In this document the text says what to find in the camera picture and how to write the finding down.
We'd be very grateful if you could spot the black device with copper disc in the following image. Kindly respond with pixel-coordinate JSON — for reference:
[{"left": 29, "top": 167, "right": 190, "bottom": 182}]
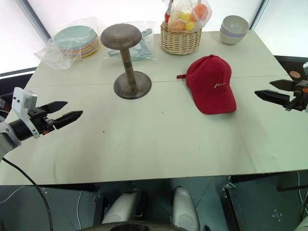
[{"left": 273, "top": 55, "right": 308, "bottom": 83}]

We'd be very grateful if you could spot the red and white bottle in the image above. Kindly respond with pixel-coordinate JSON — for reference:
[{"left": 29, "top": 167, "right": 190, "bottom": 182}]
[{"left": 164, "top": 0, "right": 174, "bottom": 24}]

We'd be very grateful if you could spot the white floor cable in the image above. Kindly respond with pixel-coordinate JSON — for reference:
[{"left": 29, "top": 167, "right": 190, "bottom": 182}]
[{"left": 76, "top": 192, "right": 84, "bottom": 226}]

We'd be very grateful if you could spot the black table frame beam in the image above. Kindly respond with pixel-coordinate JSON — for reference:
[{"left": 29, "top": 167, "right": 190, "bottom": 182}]
[
  {"left": 38, "top": 183, "right": 97, "bottom": 193},
  {"left": 227, "top": 171, "right": 308, "bottom": 184}
]

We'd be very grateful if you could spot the teal plate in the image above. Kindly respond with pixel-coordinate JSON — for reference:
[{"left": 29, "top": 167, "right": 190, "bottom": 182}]
[{"left": 53, "top": 25, "right": 98, "bottom": 50}]

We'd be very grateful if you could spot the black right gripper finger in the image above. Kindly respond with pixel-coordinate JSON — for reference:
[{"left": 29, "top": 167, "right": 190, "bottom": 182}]
[
  {"left": 254, "top": 90, "right": 294, "bottom": 109},
  {"left": 269, "top": 79, "right": 299, "bottom": 91}
]

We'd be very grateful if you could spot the red baseball cap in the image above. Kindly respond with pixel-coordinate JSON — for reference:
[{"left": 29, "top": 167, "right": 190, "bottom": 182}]
[{"left": 177, "top": 54, "right": 237, "bottom": 116}]

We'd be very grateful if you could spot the silver robot leg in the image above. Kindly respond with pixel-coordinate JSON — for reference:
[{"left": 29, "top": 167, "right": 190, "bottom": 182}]
[
  {"left": 170, "top": 185, "right": 201, "bottom": 231},
  {"left": 102, "top": 189, "right": 148, "bottom": 226}
]

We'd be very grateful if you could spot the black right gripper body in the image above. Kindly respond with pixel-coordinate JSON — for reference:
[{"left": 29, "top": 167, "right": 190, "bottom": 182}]
[{"left": 285, "top": 81, "right": 308, "bottom": 112}]

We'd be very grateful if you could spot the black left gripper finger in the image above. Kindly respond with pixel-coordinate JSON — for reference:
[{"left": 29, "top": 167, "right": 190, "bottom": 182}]
[
  {"left": 53, "top": 110, "right": 84, "bottom": 130},
  {"left": 40, "top": 101, "right": 68, "bottom": 114}
]

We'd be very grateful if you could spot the orange toy fruit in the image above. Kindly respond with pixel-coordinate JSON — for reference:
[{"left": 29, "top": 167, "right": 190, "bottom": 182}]
[{"left": 193, "top": 3, "right": 208, "bottom": 22}]

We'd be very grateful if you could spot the silver right robot leg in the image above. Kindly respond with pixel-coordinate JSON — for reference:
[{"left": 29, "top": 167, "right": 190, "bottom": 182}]
[{"left": 170, "top": 185, "right": 201, "bottom": 231}]

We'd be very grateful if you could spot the clear plastic fruit bag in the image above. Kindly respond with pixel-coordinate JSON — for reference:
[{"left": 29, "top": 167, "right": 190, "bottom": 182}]
[{"left": 166, "top": 0, "right": 213, "bottom": 32}]

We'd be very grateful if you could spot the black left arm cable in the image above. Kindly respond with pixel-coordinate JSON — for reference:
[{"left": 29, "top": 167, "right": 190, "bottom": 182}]
[{"left": 0, "top": 157, "right": 53, "bottom": 231}]

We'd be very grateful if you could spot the teal folded cloth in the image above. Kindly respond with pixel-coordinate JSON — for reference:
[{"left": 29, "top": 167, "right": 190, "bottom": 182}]
[{"left": 107, "top": 28, "right": 155, "bottom": 60}]

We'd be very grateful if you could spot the white ceramic bowl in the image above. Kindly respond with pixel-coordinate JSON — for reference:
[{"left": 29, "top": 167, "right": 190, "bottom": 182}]
[{"left": 219, "top": 30, "right": 246, "bottom": 45}]

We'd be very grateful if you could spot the lavender plate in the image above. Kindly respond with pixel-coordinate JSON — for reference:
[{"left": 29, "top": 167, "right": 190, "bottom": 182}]
[{"left": 60, "top": 36, "right": 99, "bottom": 54}]

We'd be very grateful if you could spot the silver left robot leg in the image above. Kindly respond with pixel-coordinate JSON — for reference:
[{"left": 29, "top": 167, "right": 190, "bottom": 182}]
[{"left": 102, "top": 189, "right": 148, "bottom": 226}]

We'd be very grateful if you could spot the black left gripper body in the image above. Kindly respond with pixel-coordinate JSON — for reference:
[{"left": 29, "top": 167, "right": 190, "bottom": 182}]
[{"left": 28, "top": 107, "right": 57, "bottom": 136}]

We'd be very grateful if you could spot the dark rounded robot torso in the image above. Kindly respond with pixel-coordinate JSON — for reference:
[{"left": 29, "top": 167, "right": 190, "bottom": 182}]
[{"left": 81, "top": 222, "right": 185, "bottom": 231}]

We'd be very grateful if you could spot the yellow toy fruit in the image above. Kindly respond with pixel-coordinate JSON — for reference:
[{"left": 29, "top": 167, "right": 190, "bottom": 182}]
[
  {"left": 184, "top": 21, "right": 197, "bottom": 32},
  {"left": 180, "top": 13, "right": 193, "bottom": 24}
]

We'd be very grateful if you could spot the woven wicker basket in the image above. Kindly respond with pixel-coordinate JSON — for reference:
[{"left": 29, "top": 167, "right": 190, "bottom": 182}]
[{"left": 160, "top": 21, "right": 202, "bottom": 56}]

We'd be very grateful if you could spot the clear plastic package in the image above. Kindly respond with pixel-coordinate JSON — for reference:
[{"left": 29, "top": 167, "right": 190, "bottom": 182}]
[{"left": 103, "top": 20, "right": 157, "bottom": 62}]

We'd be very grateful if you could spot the lavender ceramic bowl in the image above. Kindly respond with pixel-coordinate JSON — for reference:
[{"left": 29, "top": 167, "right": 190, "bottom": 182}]
[{"left": 219, "top": 26, "right": 248, "bottom": 39}]

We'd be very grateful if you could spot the yellow plate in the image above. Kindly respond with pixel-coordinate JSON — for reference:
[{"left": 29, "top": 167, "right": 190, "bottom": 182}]
[{"left": 63, "top": 42, "right": 100, "bottom": 59}]

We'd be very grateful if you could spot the wooden mushroom hat stand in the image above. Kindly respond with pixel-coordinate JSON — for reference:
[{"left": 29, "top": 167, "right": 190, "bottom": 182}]
[{"left": 100, "top": 23, "right": 153, "bottom": 100}]

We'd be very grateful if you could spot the grey window frame bar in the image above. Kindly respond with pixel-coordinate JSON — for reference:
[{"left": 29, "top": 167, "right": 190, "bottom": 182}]
[
  {"left": 248, "top": 0, "right": 270, "bottom": 31},
  {"left": 16, "top": 0, "right": 53, "bottom": 46}
]

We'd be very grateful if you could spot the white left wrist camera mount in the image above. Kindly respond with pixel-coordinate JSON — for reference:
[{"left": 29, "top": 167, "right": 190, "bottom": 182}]
[{"left": 12, "top": 87, "right": 41, "bottom": 140}]

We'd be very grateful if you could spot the clear plastic plate bag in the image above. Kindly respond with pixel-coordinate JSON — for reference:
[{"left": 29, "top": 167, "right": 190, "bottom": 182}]
[{"left": 34, "top": 16, "right": 107, "bottom": 71}]

